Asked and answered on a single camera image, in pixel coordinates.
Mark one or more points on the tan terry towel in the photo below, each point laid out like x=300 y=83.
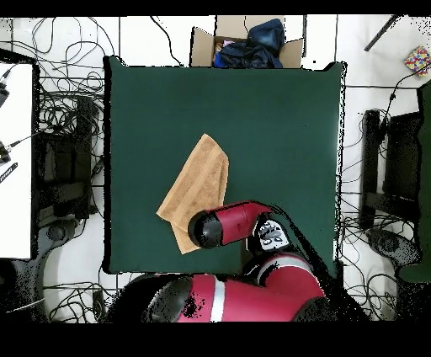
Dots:
x=198 y=178

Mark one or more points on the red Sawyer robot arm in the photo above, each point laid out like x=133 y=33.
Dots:
x=239 y=219

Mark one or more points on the colourful patterned item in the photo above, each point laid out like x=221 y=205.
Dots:
x=417 y=60

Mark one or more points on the dark green table cloth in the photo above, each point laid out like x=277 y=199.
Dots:
x=425 y=202
x=161 y=118

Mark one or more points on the brown cardboard box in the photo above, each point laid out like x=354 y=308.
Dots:
x=202 y=47

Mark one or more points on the dark blue clothing pile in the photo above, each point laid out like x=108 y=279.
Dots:
x=256 y=50

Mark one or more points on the black power strip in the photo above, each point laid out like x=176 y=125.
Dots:
x=99 y=304

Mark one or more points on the white table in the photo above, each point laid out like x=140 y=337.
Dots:
x=17 y=202

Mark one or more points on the black strip with white marks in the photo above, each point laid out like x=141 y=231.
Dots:
x=8 y=172

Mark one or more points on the black rod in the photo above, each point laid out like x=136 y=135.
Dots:
x=382 y=33

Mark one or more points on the black frame stand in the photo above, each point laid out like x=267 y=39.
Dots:
x=402 y=158
x=64 y=161

